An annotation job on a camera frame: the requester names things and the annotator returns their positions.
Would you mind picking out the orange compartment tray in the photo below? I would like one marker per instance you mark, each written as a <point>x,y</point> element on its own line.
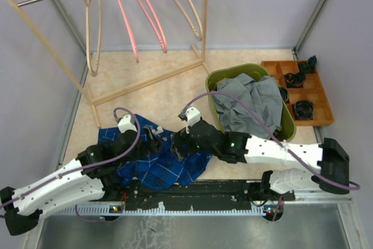
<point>311,90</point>

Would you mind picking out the wooden clothes rack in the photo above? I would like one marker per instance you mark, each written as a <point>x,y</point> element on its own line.
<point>94,102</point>

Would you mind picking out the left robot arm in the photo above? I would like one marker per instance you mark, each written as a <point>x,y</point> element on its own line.
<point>91,176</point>

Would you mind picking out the pink hanger with grey shirt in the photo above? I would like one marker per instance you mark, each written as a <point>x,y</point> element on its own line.
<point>129,30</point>

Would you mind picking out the black part in tray corner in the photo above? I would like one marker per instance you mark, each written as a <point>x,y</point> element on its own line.
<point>308,67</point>

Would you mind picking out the blue plaid shirt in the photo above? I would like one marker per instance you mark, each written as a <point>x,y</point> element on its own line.
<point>161,170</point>

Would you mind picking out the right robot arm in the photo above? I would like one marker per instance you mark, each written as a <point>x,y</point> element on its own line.
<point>321,165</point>

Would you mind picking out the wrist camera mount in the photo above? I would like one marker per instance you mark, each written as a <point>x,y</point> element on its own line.
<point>127,123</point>
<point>191,116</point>

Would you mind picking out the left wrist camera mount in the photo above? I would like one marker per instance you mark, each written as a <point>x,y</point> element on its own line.
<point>127,123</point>

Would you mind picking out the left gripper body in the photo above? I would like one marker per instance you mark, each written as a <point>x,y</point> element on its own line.
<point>147,147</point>

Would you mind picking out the green plastic basket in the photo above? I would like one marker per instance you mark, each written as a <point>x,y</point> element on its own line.
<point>288,127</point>

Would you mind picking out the black part beside basket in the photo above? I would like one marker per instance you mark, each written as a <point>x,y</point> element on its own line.
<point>284,94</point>

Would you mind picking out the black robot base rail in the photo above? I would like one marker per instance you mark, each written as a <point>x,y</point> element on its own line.
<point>201,198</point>

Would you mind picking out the pink hanger with white shirt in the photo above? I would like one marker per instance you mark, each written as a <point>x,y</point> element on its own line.
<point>153,19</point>

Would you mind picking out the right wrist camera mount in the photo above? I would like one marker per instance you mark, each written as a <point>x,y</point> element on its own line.
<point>191,116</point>

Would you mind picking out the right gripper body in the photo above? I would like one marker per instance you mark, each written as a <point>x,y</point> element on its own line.
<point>180,138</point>

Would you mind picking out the black round part in tray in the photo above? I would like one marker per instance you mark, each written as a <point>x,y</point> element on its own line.
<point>303,110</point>

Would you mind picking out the grey shirt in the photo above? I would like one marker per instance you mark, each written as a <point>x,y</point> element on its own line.
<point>262,96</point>

